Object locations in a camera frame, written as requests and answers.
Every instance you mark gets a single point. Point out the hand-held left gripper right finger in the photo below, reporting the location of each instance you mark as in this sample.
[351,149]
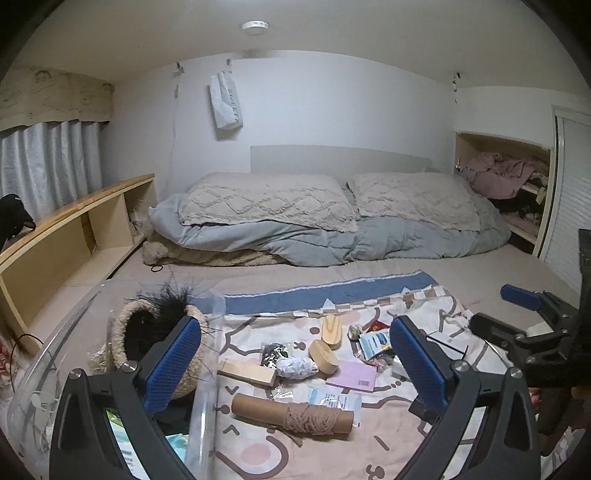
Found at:
[418,364]

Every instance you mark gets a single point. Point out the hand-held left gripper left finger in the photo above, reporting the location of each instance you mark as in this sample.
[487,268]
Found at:
[173,364]

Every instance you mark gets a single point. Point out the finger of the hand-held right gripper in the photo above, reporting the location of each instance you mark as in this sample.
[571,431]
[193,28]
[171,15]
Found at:
[521,295]
[498,330]

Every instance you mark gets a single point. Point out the clear plastic storage bin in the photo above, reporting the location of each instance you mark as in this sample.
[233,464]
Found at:
[207,415]

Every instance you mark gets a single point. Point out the black and white box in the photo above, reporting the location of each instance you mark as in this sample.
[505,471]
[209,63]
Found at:
[445,341]

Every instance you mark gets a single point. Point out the black flat box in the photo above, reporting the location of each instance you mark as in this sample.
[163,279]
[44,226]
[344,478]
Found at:
[418,408]

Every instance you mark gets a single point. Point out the blue and white packet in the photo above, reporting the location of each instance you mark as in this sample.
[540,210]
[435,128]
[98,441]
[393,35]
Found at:
[376,344]

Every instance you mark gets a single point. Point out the red packet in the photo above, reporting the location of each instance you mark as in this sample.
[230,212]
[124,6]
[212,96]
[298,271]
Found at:
[379,327]

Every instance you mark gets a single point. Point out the pink notebook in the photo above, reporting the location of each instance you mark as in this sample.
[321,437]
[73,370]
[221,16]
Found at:
[353,376]

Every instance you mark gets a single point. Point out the small glass jar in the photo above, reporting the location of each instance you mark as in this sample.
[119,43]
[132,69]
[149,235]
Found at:
[354,332]

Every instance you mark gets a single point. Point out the rectangular wooden block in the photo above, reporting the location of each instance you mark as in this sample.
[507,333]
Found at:
[244,371]

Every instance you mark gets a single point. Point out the dark clothes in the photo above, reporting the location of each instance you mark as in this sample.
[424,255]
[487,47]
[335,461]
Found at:
[521,205]

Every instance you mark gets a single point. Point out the oval wooden piece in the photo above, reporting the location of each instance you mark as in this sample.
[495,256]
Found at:
[332,330]
[323,357]

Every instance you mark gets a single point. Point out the white sachet in clear bag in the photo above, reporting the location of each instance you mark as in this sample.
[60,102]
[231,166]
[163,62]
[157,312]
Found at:
[332,399]

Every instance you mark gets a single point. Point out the green white tissue packet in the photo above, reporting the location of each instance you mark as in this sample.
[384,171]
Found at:
[120,443]

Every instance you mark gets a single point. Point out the black trinket in clear bag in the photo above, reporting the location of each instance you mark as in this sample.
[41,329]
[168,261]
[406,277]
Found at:
[272,353]

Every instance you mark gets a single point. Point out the cartoon printed blanket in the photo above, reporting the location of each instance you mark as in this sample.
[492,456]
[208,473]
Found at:
[378,461]

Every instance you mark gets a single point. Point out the white louvre door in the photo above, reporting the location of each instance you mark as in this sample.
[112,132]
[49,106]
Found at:
[568,198]

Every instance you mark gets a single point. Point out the beige fleece blanket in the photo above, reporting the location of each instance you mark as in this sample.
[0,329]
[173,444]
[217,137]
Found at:
[207,256]

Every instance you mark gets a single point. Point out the bag of white stuffing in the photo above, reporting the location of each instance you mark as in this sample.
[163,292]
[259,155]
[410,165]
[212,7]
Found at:
[295,368]

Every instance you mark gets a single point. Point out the pink clothes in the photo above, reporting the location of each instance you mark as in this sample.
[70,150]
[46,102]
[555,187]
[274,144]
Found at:
[498,173]

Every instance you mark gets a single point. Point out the beige textured pillow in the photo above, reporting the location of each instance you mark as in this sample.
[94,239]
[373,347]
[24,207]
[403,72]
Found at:
[258,201]
[415,198]

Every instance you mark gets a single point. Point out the grey duvet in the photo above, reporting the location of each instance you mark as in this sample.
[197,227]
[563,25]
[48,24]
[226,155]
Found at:
[300,244]

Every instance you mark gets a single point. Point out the wooden bedside shelf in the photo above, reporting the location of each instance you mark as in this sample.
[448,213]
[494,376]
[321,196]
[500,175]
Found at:
[78,207]

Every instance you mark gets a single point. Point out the black cap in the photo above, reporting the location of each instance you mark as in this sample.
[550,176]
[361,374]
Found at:
[11,212]

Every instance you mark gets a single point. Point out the white headboard panel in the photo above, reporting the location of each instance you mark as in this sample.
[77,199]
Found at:
[323,159]

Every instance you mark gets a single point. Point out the grey curtain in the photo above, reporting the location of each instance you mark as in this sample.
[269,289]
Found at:
[51,170]

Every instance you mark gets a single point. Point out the white paper bag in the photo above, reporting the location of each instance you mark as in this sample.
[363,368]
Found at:
[226,106]

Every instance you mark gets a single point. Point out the beige printed valance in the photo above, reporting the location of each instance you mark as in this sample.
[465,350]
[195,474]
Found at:
[55,97]

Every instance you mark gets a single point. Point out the round ceiling lamp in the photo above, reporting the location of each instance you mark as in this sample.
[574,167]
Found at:
[254,26]

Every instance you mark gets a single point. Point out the wooden wall niche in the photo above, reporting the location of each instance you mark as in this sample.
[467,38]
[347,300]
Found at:
[461,152]

